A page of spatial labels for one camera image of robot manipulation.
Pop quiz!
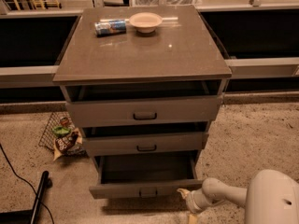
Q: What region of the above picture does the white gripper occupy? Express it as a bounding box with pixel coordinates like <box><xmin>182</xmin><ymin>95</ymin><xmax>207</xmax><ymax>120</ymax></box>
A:
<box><xmin>177</xmin><ymin>189</ymin><xmax>206</xmax><ymax>224</ymax></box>

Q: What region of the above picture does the grey bottom drawer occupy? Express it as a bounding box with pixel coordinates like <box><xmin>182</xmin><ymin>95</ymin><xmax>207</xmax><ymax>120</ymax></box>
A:
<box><xmin>90</xmin><ymin>151</ymin><xmax>202</xmax><ymax>199</ymax></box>

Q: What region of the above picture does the grey drawer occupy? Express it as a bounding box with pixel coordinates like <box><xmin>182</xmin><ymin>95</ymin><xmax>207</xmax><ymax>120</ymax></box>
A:
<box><xmin>66</xmin><ymin>81</ymin><xmax>221</xmax><ymax>128</ymax></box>
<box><xmin>90</xmin><ymin>151</ymin><xmax>202</xmax><ymax>199</ymax></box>
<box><xmin>82</xmin><ymin>121</ymin><xmax>209</xmax><ymax>156</ymax></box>

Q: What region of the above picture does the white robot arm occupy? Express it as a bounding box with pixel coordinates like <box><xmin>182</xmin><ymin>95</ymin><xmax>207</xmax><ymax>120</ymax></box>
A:
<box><xmin>177</xmin><ymin>169</ymin><xmax>299</xmax><ymax>224</ymax></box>

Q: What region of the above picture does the grey middle drawer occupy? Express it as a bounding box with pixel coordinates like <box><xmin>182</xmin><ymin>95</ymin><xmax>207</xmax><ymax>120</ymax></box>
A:
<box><xmin>82</xmin><ymin>121</ymin><xmax>209</xmax><ymax>156</ymax></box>

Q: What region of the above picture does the grey drawer cabinet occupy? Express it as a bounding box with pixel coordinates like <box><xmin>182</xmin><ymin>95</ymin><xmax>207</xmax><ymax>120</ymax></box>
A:
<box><xmin>52</xmin><ymin>5</ymin><xmax>233</xmax><ymax>161</ymax></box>

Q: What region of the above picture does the grey top drawer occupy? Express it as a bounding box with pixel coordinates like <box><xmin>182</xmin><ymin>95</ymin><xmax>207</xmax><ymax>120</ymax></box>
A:
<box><xmin>66</xmin><ymin>81</ymin><xmax>221</xmax><ymax>128</ymax></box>

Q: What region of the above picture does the brown snack bag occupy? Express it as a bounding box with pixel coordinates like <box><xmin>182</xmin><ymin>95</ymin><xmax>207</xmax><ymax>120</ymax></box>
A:
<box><xmin>53</xmin><ymin>132</ymin><xmax>82</xmax><ymax>161</ymax></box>

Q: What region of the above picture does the green snack item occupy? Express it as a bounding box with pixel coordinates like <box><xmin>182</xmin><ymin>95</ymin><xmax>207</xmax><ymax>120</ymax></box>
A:
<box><xmin>52</xmin><ymin>126</ymin><xmax>70</xmax><ymax>138</ymax></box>

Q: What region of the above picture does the small red can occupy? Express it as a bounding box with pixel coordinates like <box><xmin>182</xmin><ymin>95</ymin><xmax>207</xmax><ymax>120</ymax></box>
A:
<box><xmin>60</xmin><ymin>117</ymin><xmax>69</xmax><ymax>127</ymax></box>

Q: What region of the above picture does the white bowl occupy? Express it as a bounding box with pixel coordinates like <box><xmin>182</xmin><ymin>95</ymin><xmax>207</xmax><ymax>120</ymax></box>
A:
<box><xmin>129</xmin><ymin>12</ymin><xmax>163</xmax><ymax>34</ymax></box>

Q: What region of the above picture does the blue drink can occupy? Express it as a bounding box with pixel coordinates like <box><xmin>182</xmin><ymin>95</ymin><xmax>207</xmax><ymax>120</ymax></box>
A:
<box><xmin>94</xmin><ymin>20</ymin><xmax>126</xmax><ymax>36</ymax></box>

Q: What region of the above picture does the black wire basket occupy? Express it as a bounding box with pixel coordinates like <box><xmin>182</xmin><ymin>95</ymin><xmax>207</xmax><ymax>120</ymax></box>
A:
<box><xmin>38</xmin><ymin>111</ymin><xmax>86</xmax><ymax>156</ymax></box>

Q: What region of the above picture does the black floor cable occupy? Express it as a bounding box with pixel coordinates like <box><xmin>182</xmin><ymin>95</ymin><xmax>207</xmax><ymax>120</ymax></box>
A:
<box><xmin>0</xmin><ymin>143</ymin><xmax>56</xmax><ymax>224</ymax></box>

